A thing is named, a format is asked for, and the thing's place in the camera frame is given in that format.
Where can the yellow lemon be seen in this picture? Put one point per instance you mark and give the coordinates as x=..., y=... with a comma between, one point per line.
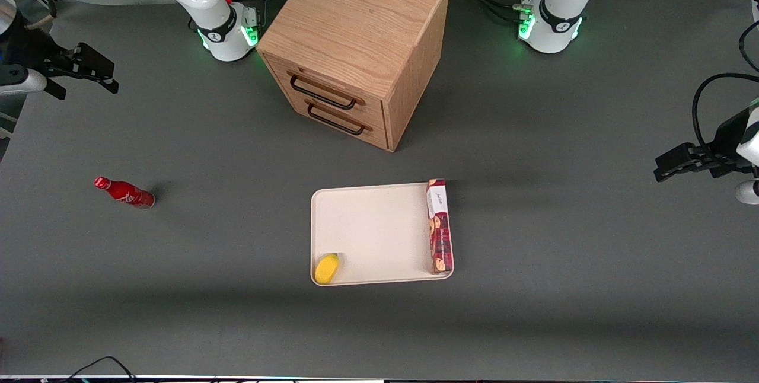
x=327, y=268

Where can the red cookie box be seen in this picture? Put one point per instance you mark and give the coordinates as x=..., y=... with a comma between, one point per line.
x=439, y=229

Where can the wooden drawer front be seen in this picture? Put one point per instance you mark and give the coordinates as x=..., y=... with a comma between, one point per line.
x=373, y=128
x=344, y=83

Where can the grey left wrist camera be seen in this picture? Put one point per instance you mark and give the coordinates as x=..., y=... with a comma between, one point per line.
x=748, y=192

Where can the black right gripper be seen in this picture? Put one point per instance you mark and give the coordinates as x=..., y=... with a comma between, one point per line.
x=25, y=48

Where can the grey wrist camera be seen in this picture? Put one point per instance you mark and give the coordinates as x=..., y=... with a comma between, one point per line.
x=748, y=192
x=24, y=82

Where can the red coke bottle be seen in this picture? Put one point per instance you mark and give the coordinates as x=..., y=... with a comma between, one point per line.
x=127, y=193

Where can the wooden drawer cabinet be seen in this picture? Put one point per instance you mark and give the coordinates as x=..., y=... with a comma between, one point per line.
x=356, y=33

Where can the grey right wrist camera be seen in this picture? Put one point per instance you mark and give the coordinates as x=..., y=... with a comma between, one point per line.
x=24, y=82

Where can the cream plastic tray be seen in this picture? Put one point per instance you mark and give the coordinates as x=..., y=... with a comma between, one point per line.
x=379, y=235

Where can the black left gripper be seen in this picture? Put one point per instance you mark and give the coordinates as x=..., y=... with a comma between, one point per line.
x=724, y=136

